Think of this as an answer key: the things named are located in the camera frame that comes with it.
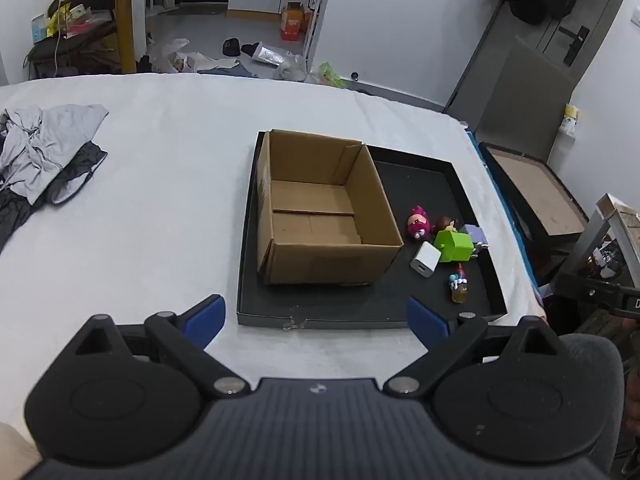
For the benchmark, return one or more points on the pink hooded figurine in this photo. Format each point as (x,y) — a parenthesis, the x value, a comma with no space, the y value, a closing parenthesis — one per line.
(418,224)

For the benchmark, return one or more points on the green plastic bag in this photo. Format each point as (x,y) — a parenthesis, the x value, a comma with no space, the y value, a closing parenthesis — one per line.
(331,75)

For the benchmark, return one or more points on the brown cardboard box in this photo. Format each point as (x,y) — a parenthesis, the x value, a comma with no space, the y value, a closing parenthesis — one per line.
(310,220)

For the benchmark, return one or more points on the white charger cube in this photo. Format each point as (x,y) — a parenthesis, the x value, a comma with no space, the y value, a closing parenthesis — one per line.
(425,259)

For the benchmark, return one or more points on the orange cardboard box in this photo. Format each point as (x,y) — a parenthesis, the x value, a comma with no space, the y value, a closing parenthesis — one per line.
(294,22)

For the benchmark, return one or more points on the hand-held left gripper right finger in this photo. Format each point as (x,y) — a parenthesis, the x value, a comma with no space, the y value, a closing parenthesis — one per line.
(425,319)

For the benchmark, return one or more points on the black garment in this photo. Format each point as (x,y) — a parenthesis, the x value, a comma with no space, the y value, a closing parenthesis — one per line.
(12,215)

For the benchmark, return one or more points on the grey chair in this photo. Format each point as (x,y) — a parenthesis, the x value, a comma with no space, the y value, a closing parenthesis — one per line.
(592,380)

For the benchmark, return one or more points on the cluttered metal shelf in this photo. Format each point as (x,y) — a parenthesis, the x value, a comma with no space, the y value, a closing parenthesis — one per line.
(617,240)

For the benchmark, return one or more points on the yellow and white package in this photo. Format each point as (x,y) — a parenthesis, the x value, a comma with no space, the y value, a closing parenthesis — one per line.
(569,119)

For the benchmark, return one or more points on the silver foil bag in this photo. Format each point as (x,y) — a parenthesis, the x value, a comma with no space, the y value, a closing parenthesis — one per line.
(270,55)

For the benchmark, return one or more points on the white plastic bag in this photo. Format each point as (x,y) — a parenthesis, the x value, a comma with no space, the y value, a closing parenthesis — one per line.
(172,55)

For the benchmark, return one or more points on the yellow table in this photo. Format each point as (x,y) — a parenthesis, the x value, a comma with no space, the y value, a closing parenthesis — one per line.
(127,20)

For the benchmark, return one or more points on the black shallow tray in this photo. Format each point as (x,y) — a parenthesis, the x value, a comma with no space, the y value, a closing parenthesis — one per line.
(420,185)

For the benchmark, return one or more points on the brown-haired doll figurine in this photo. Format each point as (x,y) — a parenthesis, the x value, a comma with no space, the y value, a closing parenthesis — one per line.
(444,222)

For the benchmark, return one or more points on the green toy block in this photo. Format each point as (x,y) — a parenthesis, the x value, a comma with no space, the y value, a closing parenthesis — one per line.
(452,246)

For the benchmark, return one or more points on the red figurine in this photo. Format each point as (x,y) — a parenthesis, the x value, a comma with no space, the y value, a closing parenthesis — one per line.
(458,287)

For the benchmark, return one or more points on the purple box toy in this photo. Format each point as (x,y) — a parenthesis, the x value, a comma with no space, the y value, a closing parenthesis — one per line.
(476,235)

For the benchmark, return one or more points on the black frame with brown panel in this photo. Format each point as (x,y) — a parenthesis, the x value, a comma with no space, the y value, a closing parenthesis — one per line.
(542,195)

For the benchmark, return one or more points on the grey board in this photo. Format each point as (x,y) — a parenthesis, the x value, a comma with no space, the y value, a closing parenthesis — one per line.
(520,100)

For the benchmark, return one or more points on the grey garment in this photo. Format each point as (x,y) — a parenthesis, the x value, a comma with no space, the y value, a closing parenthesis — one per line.
(45,145)

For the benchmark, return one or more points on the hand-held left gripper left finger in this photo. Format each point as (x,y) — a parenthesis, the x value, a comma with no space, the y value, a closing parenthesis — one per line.
(202,321)

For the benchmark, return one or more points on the black shoe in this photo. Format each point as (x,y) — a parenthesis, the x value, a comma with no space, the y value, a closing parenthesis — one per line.
(232,48)

